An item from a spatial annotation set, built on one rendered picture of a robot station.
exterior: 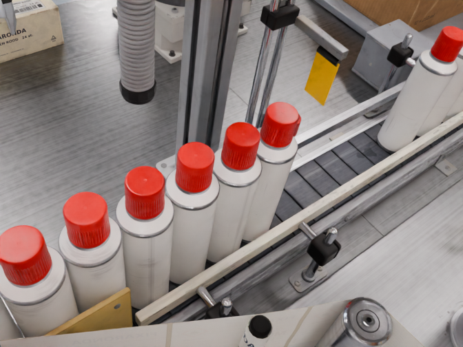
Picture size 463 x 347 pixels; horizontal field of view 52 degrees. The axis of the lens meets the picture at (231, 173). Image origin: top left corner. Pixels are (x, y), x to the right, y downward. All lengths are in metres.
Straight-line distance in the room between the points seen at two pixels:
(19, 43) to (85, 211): 0.59
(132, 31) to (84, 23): 0.60
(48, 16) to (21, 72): 0.11
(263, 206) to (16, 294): 0.28
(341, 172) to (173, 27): 0.39
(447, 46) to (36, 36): 0.67
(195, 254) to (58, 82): 0.48
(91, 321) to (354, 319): 0.23
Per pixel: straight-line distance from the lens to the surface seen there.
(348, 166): 0.73
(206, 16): 0.52
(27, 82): 0.89
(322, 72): 0.51
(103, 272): 0.42
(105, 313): 0.46
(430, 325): 0.64
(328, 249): 0.58
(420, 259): 0.68
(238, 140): 0.43
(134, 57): 0.43
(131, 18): 0.41
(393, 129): 0.75
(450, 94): 0.78
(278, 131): 0.46
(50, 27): 0.94
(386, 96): 0.74
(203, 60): 0.54
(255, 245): 0.57
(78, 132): 0.79
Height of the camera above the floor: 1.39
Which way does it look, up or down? 50 degrees down
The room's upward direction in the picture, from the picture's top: 12 degrees clockwise
